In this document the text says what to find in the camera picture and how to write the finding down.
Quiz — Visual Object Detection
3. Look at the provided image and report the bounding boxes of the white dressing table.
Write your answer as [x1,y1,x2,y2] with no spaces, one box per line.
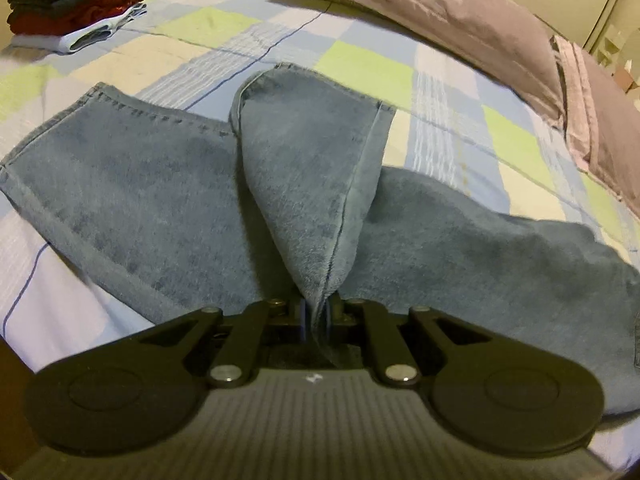
[597,30,640,93]

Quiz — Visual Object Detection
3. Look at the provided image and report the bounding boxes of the stack of folded clothes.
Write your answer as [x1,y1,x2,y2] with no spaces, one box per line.
[7,0,155,56]

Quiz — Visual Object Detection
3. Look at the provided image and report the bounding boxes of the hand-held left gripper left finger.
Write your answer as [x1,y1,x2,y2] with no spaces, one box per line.
[135,299,308,389]

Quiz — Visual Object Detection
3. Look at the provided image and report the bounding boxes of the blue denim jeans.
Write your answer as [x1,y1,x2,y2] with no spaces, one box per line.
[0,62,640,416]

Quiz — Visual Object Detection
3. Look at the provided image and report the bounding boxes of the checkered pastel bed sheet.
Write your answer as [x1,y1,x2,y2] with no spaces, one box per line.
[0,0,640,461]

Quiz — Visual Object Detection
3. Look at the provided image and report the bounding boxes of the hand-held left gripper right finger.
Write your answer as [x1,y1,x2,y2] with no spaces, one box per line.
[320,294,502,389]

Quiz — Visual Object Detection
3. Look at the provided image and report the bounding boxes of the mauve pillow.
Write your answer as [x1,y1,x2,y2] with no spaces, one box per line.
[280,0,640,201]

